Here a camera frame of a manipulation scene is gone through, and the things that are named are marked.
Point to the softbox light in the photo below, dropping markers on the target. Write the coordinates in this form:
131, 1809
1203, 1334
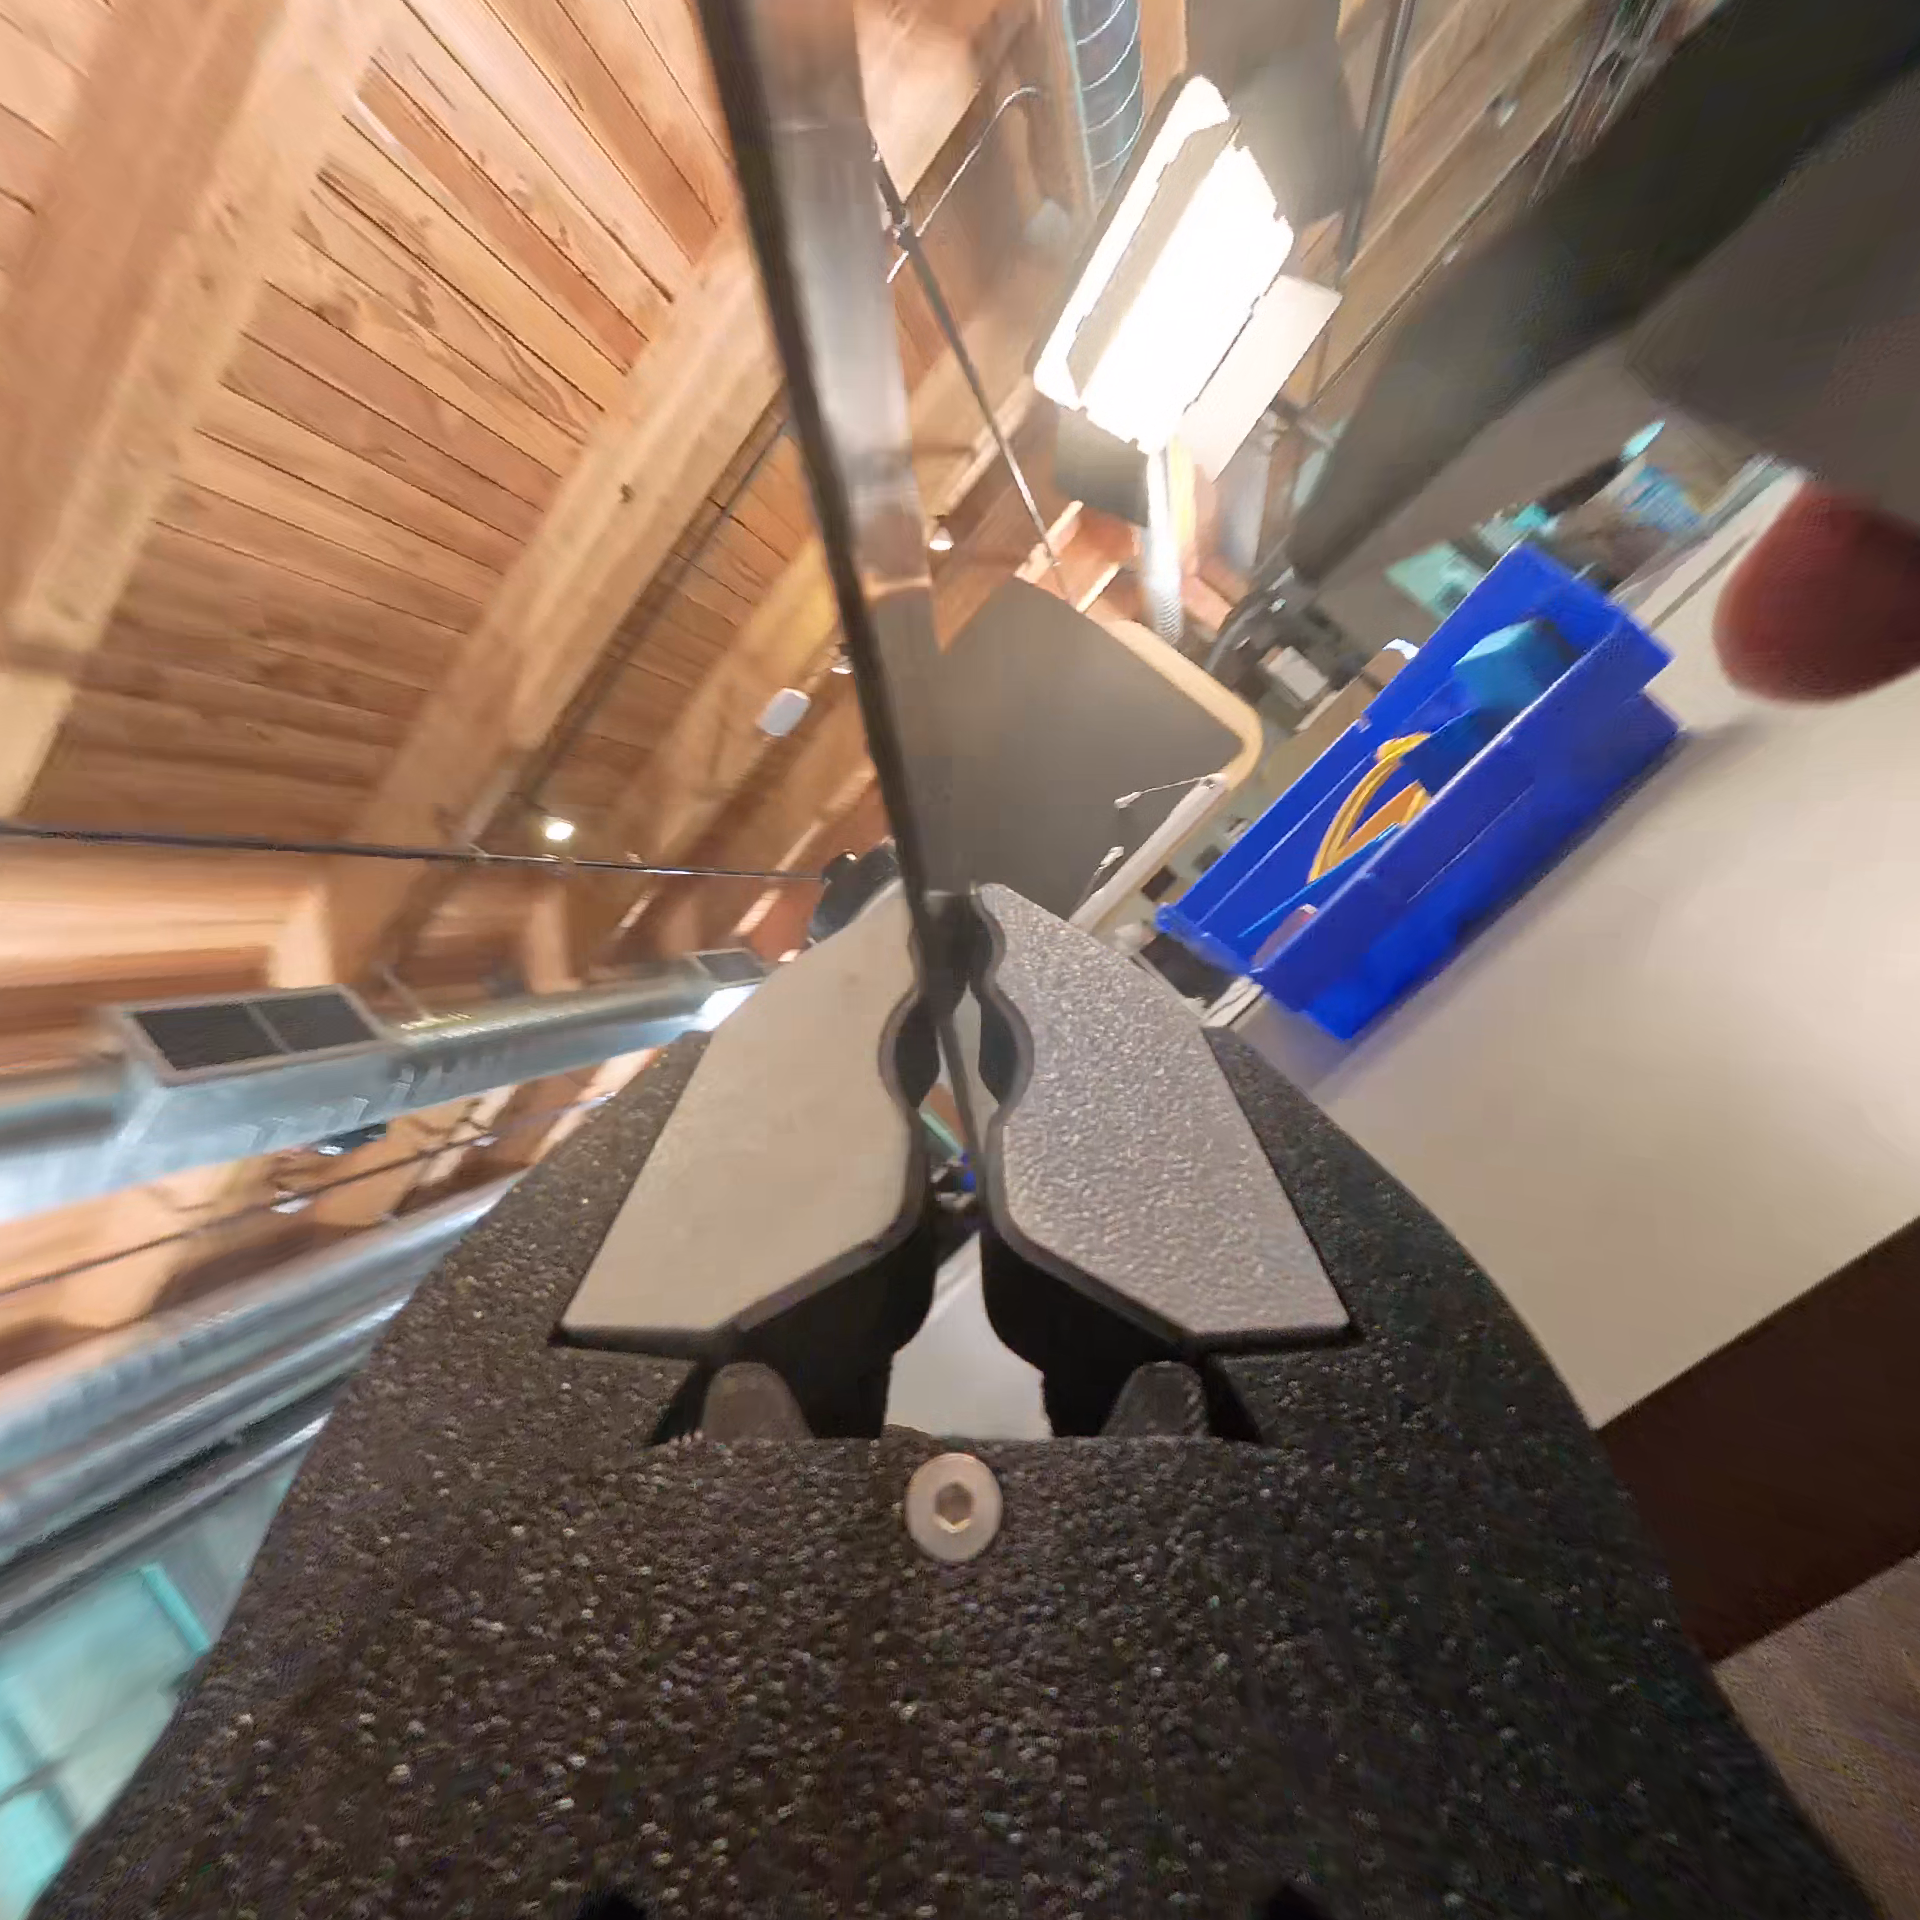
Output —
1185, 270

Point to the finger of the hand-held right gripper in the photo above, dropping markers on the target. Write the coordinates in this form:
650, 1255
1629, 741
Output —
1801, 330

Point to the silver spiral air duct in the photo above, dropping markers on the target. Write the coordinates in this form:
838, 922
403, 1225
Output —
1103, 91
180, 1350

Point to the dark glossy sheet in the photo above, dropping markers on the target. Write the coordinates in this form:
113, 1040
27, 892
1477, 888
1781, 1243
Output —
848, 375

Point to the black wood-edged panel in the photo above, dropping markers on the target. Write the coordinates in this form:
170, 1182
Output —
1080, 720

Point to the ceiling spotlight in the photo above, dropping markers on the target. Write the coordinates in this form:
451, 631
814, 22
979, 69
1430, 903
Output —
559, 828

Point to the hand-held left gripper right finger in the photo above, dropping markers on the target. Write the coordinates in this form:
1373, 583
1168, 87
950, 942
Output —
1155, 1170

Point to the blue plastic bin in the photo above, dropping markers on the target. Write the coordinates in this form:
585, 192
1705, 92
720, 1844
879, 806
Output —
1501, 840

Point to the white panel stand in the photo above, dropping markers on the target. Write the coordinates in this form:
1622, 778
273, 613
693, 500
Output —
1162, 840

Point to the white ceiling access point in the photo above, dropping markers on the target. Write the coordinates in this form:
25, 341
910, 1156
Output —
782, 710

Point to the person's right hand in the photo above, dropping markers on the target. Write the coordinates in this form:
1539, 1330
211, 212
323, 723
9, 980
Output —
1823, 600

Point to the silver air duct with vent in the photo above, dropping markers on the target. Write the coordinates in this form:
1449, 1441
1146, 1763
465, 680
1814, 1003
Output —
300, 1035

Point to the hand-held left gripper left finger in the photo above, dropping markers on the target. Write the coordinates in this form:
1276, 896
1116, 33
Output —
751, 1170

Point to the blue foam block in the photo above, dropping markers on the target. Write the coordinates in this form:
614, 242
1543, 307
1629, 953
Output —
1508, 668

